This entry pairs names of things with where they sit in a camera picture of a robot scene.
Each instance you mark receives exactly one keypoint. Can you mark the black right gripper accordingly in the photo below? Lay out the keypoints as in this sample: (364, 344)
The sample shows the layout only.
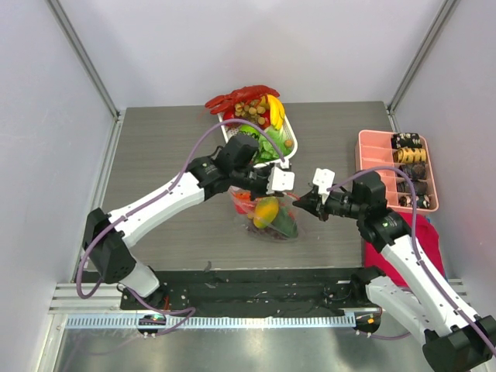
(318, 205)

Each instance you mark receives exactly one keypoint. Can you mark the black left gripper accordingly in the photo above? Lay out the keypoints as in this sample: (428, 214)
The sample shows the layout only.
(262, 191)

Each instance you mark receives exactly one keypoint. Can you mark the red apple toy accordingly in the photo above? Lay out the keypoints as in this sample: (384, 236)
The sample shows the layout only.
(242, 202)

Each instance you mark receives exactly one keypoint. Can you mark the clear zip bag orange zipper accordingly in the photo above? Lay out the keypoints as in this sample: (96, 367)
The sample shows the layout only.
(285, 200)

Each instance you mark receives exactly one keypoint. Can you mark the orange yellow mango toy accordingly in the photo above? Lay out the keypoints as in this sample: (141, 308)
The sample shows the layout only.
(265, 212)

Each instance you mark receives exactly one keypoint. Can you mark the purple grape bunch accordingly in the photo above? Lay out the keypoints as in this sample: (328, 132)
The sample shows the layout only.
(266, 233)

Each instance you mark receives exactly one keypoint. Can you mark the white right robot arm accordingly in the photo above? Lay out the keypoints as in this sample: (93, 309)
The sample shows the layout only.
(453, 336)

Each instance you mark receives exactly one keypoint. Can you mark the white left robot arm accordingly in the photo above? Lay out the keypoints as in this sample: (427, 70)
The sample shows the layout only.
(109, 236)

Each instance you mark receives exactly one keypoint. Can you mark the green lettuce toy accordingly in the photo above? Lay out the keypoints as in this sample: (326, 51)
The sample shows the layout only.
(267, 152)

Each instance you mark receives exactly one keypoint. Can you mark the white plastic fruit basket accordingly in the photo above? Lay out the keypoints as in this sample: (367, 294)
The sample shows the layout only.
(231, 129)

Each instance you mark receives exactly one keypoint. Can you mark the brown longan cluster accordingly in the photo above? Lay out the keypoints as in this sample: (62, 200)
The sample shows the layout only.
(255, 111)

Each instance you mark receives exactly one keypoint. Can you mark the yellow banana bunch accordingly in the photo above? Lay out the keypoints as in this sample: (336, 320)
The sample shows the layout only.
(277, 112)

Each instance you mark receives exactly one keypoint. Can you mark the red lobster toy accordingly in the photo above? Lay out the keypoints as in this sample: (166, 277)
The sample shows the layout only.
(222, 103)

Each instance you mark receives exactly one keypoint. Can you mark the yellow black rolled sock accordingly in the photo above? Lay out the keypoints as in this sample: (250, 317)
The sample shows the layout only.
(407, 155)

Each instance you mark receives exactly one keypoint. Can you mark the black floral rolled sock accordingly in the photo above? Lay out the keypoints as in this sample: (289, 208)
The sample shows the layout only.
(405, 140)

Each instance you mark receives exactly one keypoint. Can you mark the dark patterned rolled sock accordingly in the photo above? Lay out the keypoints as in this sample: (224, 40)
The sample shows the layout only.
(415, 171)

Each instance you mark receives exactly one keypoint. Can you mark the dark brown rolled sock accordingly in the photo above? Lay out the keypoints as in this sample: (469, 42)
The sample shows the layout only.
(419, 187)

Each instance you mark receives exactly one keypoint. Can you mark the black white rolled sock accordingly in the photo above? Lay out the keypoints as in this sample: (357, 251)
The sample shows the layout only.
(420, 201)

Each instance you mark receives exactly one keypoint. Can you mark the pink plastic organizer tray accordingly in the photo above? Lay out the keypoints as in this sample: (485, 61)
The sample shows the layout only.
(373, 150)

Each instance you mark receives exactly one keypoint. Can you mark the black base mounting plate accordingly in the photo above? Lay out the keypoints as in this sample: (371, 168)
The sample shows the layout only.
(258, 293)

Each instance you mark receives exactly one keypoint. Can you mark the red folded cloth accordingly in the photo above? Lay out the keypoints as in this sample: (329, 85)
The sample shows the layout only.
(428, 239)

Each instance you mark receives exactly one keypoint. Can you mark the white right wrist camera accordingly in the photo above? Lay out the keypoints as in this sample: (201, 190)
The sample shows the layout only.
(323, 179)

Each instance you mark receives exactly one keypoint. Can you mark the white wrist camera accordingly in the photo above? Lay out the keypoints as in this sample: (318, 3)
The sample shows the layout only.
(323, 179)
(281, 178)

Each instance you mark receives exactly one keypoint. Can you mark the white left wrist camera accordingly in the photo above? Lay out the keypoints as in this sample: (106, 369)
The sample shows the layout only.
(281, 178)

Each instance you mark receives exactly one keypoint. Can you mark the white slotted cable duct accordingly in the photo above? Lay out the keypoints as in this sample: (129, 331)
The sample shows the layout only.
(144, 321)

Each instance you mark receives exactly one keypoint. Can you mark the aluminium frame rail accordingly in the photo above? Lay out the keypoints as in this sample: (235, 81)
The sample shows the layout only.
(82, 55)

